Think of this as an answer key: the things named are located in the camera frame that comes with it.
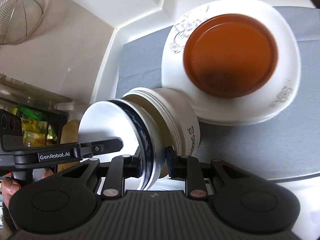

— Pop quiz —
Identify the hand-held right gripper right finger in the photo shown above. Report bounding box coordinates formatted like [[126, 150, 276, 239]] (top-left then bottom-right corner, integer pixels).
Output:
[[166, 146, 253, 198]]

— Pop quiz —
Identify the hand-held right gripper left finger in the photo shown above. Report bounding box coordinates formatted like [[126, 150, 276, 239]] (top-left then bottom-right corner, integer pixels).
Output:
[[54, 150, 143, 198]]

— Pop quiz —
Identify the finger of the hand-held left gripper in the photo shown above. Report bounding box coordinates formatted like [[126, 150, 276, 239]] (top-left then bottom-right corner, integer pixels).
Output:
[[80, 138, 124, 159]]

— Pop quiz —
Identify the white bowl with blue band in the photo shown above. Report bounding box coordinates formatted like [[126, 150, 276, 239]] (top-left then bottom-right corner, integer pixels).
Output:
[[78, 99, 167, 190]]

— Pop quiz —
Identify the orange-brown plate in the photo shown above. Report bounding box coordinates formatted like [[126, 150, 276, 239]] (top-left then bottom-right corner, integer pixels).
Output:
[[182, 14, 279, 98]]

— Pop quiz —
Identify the white floral plate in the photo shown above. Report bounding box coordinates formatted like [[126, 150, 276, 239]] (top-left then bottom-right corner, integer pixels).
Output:
[[161, 0, 302, 126]]

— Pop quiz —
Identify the person's left hand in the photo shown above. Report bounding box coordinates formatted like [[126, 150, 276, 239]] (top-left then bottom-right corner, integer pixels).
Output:
[[0, 169, 54, 210]]

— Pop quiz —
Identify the yellow snack packet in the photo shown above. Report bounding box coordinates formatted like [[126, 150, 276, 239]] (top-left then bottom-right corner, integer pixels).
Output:
[[22, 120, 48, 147]]

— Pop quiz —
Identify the light wooden object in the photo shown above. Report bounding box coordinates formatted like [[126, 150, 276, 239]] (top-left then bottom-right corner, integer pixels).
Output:
[[61, 120, 81, 144]]

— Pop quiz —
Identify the green snack packet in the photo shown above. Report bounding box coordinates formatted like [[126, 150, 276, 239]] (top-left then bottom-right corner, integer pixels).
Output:
[[13, 106, 42, 121]]

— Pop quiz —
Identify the black storage box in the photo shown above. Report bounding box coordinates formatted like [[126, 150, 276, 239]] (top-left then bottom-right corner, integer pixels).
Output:
[[21, 109, 70, 147]]

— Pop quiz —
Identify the clear plastic container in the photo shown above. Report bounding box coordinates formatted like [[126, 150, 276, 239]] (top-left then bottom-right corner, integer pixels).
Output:
[[0, 73, 85, 115]]

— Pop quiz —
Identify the grey table mat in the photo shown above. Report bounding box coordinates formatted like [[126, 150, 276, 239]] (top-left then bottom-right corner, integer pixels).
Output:
[[116, 5, 320, 180]]

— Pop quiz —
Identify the metal mesh strainer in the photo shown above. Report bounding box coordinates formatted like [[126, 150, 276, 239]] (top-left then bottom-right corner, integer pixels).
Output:
[[0, 0, 47, 46]]

